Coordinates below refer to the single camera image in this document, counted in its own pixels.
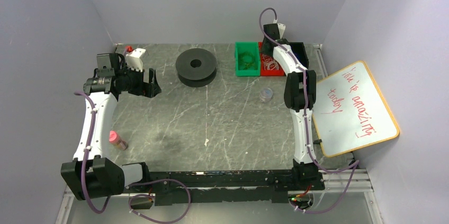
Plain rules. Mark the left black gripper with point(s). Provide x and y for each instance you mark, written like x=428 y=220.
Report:
x=143 y=83

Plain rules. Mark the black cable spool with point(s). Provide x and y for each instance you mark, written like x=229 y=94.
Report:
x=196 y=67

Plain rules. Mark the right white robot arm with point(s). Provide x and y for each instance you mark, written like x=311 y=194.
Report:
x=299 y=98

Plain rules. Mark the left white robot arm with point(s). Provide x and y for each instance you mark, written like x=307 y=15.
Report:
x=91 y=172

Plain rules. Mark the pink capped small bottle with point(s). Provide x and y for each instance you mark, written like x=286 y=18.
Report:
x=117 y=141

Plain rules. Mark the green plastic bin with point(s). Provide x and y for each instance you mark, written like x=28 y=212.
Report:
x=247 y=59

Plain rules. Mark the clear round plastic container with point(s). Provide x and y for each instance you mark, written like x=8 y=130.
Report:
x=265 y=95

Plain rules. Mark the red plastic bin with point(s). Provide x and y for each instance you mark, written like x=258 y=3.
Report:
x=268 y=65

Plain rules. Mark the black plastic bin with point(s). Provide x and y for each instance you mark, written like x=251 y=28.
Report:
x=298 y=49

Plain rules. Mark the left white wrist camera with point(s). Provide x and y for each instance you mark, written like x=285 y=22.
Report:
x=134 y=59

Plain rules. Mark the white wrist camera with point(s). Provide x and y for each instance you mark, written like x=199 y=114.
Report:
x=134 y=59
x=281 y=28

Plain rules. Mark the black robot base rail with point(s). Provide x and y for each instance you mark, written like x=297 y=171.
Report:
x=275 y=185

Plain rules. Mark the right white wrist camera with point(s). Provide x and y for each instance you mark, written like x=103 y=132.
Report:
x=281 y=28

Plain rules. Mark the whiteboard with wooden frame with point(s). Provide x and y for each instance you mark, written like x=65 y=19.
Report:
x=350 y=112

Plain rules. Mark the aluminium extrusion frame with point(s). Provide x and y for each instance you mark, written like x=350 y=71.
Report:
x=334 y=183

